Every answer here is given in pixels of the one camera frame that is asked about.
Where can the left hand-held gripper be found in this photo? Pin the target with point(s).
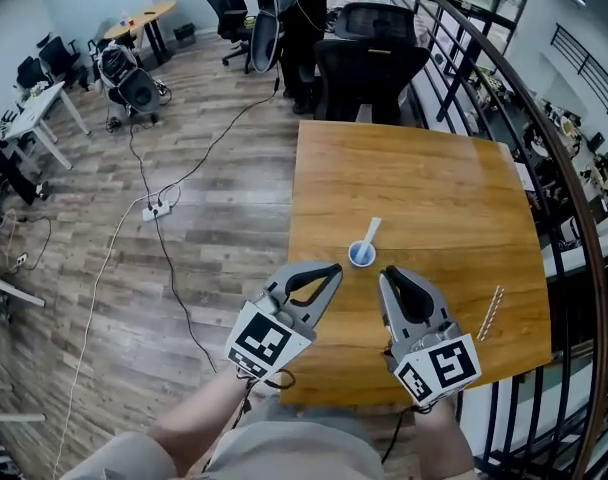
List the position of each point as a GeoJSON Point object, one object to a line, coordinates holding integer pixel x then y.
{"type": "Point", "coordinates": [261, 340]}

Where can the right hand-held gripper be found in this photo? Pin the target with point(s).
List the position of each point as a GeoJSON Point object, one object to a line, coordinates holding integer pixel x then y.
{"type": "Point", "coordinates": [444, 368]}

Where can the blue cup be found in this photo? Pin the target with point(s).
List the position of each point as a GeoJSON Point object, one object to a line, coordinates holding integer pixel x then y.
{"type": "Point", "coordinates": [356, 257]}

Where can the striped paper straw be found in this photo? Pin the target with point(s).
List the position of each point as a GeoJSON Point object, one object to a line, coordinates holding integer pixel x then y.
{"type": "Point", "coordinates": [490, 314]}

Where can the person's right forearm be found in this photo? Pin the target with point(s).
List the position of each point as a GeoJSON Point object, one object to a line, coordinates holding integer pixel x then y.
{"type": "Point", "coordinates": [444, 443]}

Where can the person's left forearm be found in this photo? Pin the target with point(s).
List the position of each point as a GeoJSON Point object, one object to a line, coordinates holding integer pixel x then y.
{"type": "Point", "coordinates": [199, 418]}

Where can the person's beige shirt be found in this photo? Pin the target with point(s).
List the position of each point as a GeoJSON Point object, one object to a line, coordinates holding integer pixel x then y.
{"type": "Point", "coordinates": [294, 448]}

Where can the black mesh office chair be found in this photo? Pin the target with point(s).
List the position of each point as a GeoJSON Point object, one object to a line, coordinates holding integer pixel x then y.
{"type": "Point", "coordinates": [374, 20]}
{"type": "Point", "coordinates": [364, 78]}

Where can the grey backpack rig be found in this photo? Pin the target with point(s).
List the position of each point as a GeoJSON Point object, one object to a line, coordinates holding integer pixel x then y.
{"type": "Point", "coordinates": [139, 90]}
{"type": "Point", "coordinates": [264, 43]}

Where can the black bin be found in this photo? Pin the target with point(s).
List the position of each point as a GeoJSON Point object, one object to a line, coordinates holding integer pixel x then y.
{"type": "Point", "coordinates": [184, 33]}

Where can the small white power strip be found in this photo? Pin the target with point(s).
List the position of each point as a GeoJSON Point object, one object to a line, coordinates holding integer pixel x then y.
{"type": "Point", "coordinates": [21, 260]}

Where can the dark desk with white leg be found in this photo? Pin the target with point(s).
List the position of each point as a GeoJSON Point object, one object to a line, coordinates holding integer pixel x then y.
{"type": "Point", "coordinates": [19, 293]}

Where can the black balcony railing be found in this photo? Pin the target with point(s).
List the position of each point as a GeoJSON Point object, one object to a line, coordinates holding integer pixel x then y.
{"type": "Point", "coordinates": [589, 63]}

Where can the round wooden table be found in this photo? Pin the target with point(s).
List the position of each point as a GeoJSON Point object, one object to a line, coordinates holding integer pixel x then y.
{"type": "Point", "coordinates": [154, 10]}

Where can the white desk beam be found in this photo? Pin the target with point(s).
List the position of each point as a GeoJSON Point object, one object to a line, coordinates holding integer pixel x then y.
{"type": "Point", "coordinates": [19, 417]}

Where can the white flowers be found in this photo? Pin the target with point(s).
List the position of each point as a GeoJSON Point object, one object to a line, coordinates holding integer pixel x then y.
{"type": "Point", "coordinates": [39, 89]}

